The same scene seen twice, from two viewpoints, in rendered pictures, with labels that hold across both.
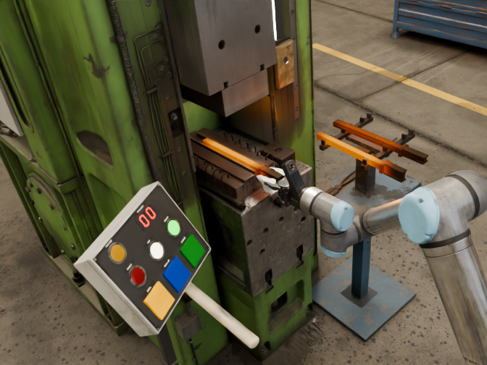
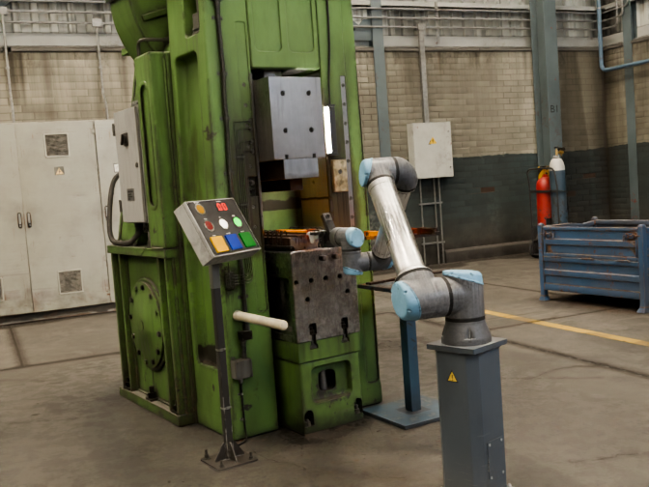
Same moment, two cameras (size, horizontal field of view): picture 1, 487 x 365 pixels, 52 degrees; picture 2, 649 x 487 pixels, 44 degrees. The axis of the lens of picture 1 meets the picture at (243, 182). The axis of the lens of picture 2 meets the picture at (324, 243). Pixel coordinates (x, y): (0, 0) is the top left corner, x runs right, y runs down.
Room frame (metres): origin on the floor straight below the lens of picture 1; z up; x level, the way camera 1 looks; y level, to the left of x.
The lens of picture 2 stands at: (-2.46, -0.50, 1.24)
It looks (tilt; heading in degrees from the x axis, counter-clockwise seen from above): 4 degrees down; 5
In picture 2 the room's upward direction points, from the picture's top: 4 degrees counter-clockwise
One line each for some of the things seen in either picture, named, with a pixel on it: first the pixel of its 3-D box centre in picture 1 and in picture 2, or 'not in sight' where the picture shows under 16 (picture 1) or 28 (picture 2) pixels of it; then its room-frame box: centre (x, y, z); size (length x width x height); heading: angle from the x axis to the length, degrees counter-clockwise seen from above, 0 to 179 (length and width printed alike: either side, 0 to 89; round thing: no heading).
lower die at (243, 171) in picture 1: (219, 161); (285, 240); (1.65, 0.08, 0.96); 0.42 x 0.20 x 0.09; 39
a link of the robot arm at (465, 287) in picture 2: not in sight; (461, 292); (0.58, -0.72, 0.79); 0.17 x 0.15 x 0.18; 112
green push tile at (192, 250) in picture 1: (191, 250); (246, 240); (1.10, 0.18, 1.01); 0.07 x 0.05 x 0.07; 154
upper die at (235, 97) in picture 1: (206, 77); (280, 170); (1.65, 0.08, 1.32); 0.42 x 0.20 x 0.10; 39
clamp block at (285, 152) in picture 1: (277, 156); not in sight; (1.64, -0.15, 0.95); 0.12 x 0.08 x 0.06; 39
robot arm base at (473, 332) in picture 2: not in sight; (465, 328); (0.58, -0.73, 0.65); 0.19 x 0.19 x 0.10
